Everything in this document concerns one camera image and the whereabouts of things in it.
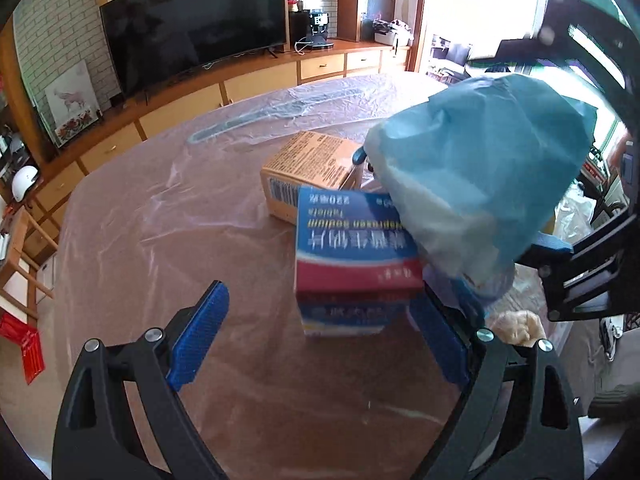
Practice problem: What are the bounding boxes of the wooden chair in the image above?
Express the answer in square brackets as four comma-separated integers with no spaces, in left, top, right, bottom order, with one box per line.
[0,207,61,321]

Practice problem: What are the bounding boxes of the blue plastic bag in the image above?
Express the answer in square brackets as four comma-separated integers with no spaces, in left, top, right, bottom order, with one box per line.
[362,74,599,286]

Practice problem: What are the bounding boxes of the black flat screen television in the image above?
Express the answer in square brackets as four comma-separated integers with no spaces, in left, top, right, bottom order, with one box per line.
[99,0,292,98]

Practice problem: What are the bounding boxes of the red flat packets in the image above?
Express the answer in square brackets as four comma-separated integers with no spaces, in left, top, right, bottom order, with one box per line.
[0,312,46,386]

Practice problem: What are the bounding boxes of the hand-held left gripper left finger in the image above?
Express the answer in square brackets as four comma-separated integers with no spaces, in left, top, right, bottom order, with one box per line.
[51,280,231,480]

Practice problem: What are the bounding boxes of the white helmet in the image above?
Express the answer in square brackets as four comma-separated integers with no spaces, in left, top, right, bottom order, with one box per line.
[10,165,41,203]

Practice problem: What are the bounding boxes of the black coffee machine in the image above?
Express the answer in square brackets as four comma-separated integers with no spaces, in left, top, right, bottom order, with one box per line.
[289,9,335,53]

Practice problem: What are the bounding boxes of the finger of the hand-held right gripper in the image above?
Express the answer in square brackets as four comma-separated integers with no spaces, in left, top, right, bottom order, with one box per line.
[537,0,640,106]
[516,209,640,323]

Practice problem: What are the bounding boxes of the orange cardboard box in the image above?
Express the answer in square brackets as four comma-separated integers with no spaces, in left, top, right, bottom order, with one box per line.
[260,130,365,223]

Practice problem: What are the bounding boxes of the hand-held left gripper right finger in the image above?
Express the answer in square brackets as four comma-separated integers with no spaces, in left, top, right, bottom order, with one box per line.
[407,282,586,480]

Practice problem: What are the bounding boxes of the wooden television cabinet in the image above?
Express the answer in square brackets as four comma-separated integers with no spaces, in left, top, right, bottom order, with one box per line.
[20,40,416,261]

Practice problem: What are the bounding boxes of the beige crumpled cloth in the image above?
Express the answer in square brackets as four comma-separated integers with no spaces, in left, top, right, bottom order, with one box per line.
[487,310,547,348]

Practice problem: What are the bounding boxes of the blue and red medicine box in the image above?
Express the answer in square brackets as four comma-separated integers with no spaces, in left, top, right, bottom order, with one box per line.
[294,185,425,338]

